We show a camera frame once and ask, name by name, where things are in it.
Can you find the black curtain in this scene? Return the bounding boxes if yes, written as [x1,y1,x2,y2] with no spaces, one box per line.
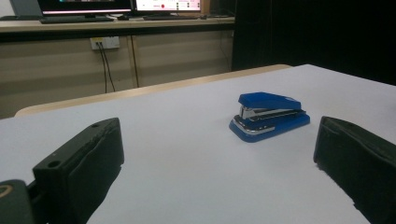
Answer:
[232,0,396,87]

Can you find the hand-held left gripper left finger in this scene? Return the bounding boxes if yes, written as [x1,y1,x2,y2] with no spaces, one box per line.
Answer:
[32,117,125,224]

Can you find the wide black keyboard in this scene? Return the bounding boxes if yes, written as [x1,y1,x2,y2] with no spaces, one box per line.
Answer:
[39,15,115,25]

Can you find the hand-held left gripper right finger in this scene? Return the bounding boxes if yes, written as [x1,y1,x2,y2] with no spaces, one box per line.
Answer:
[313,116,396,224]

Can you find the large black computer monitor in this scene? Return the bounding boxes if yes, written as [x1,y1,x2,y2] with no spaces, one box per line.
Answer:
[36,0,134,16]

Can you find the black socket cable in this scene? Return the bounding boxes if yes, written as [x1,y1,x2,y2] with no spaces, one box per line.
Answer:
[100,42,117,93]
[98,42,108,94]

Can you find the wooden table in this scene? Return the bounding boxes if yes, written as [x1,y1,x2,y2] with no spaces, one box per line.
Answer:
[14,63,292,119]

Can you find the computer monitor with white screen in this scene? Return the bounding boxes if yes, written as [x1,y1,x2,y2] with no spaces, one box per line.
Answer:
[134,0,203,13]

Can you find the blue stapler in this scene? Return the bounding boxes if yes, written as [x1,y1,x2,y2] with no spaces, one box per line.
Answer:
[228,91,311,144]

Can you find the slim black keyboard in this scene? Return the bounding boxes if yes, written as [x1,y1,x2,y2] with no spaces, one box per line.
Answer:
[143,14,200,21]

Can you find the white wall socket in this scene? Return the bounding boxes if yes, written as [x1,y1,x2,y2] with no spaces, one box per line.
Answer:
[90,36,120,51]

